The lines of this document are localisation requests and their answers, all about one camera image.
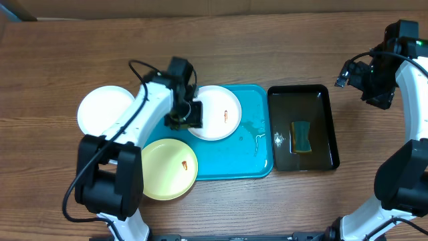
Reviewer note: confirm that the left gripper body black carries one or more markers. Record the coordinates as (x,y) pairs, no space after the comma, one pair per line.
(189,117)

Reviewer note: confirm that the black tray with water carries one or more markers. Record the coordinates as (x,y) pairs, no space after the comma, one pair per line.
(309,103)

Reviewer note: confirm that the pinkish white plate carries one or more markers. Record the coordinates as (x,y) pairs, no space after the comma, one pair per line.
(221,113)

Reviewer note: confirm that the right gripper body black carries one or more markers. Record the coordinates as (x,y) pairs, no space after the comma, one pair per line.
(378,98)

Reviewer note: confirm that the yellow plate with sauce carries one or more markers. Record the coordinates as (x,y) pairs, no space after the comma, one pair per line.
(169,168)

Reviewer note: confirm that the green yellow sponge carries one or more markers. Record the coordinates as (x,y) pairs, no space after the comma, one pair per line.
(300,137)

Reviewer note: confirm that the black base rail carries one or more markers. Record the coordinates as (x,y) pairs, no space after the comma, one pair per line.
(296,236)

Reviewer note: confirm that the white plate with sauce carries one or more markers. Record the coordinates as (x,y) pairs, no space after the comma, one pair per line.
(99,110)

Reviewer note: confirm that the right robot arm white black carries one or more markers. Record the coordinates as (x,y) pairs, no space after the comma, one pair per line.
(400,185)

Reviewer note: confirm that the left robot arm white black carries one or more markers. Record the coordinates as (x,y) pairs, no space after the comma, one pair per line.
(109,177)

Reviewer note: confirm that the blue plastic tray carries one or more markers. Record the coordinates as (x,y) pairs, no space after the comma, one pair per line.
(245,154)

